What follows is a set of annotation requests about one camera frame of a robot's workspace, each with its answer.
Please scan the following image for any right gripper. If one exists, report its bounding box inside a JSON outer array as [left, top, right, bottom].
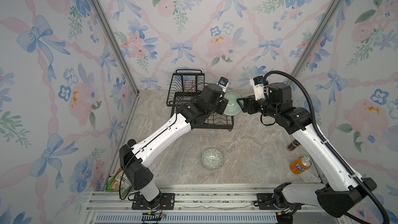
[[236, 94, 279, 122]]

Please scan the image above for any pale green bowl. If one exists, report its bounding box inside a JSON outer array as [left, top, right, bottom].
[[223, 92, 241, 116]]

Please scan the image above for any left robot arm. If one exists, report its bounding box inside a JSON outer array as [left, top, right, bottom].
[[119, 77, 229, 204]]

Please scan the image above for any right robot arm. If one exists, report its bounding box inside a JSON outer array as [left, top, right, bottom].
[[238, 75, 378, 217]]

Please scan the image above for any dark cap spice bottle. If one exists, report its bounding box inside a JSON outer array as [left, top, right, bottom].
[[287, 140, 301, 151]]

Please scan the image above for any green white patterned bowl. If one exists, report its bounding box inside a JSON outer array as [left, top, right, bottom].
[[201, 148, 224, 170]]

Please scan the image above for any left dark cap bottle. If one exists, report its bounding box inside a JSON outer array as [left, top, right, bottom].
[[127, 139, 136, 147]]

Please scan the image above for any green packet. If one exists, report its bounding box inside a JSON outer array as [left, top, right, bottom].
[[105, 169, 132, 195]]

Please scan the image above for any black wire dish rack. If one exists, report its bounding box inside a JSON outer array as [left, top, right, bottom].
[[166, 69, 234, 131]]

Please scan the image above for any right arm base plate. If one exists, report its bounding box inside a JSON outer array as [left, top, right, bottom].
[[254, 193, 302, 212]]

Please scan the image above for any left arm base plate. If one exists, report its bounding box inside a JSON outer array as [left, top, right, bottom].
[[131, 192, 175, 211]]

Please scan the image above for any black corrugated cable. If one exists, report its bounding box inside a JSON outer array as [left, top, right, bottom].
[[262, 70, 391, 224]]

